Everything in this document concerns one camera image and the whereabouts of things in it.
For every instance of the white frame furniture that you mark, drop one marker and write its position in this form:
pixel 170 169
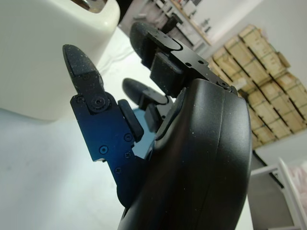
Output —
pixel 271 203

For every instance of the blue rectangular tray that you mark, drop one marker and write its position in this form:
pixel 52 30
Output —
pixel 139 112

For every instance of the stack of wooden crates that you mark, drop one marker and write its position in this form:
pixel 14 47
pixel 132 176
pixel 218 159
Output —
pixel 275 83

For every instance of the white two-slot toaster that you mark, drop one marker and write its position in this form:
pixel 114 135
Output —
pixel 36 60

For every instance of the workbench with equipment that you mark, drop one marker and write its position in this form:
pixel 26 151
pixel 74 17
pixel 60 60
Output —
pixel 187 19

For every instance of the pink cloth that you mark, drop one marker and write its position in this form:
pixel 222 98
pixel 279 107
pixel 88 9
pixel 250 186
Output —
pixel 299 182

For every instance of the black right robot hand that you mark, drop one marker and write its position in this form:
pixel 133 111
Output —
pixel 192 155

